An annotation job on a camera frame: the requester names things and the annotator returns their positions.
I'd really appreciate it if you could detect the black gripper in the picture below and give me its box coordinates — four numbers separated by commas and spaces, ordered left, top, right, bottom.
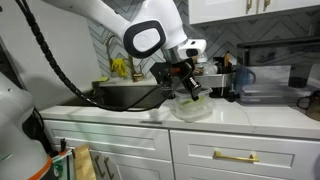
168, 59, 203, 102

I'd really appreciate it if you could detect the green plastic spoon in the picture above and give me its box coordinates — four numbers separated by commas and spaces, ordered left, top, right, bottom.
179, 95, 208, 107

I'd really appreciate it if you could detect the clear plastic lunchbox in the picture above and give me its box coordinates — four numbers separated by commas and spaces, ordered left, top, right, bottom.
170, 87, 217, 123

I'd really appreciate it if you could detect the black metal dish rack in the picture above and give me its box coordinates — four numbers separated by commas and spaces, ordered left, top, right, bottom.
194, 71, 234, 98

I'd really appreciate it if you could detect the stainless steel sink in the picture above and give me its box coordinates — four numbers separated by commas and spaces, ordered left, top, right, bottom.
61, 84, 174, 108

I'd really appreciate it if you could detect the clear baby bottle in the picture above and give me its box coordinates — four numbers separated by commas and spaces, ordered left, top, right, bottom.
196, 52, 218, 76

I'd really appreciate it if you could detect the blue pitcher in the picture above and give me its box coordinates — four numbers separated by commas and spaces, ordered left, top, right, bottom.
234, 65, 257, 96

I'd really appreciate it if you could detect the gold spring faucet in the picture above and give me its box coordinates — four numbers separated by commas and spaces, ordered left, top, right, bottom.
105, 34, 145, 83

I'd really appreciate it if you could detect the white lower cabinet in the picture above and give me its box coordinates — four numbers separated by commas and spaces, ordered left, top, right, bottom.
38, 118, 320, 180

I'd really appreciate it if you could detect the white cabinet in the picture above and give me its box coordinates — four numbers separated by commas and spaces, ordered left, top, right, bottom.
38, 118, 320, 180
188, 0, 320, 26

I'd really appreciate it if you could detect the hanging yellow rubber glove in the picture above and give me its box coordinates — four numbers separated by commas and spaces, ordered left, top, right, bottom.
110, 58, 128, 78

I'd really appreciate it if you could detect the white upper cabinet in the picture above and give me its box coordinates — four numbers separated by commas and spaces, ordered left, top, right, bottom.
188, 0, 320, 26

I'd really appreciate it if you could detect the black countertop appliance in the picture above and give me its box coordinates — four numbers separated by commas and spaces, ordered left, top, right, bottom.
236, 36, 320, 106

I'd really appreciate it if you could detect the dark mug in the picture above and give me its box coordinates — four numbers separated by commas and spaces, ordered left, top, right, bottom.
296, 90, 320, 122

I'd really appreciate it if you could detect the wooden board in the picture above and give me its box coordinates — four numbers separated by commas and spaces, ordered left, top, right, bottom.
72, 143, 97, 180

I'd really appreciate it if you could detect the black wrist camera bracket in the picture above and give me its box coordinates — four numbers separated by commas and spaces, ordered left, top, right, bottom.
149, 61, 175, 88

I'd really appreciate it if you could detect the gold drawer handle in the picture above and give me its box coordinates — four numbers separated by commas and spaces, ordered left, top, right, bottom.
213, 150, 260, 164

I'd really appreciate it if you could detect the gold cabinet door handle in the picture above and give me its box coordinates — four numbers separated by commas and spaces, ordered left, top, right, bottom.
94, 154, 103, 178
103, 156, 115, 179

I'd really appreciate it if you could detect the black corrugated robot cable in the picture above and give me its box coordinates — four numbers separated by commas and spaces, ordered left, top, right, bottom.
14, 0, 194, 151

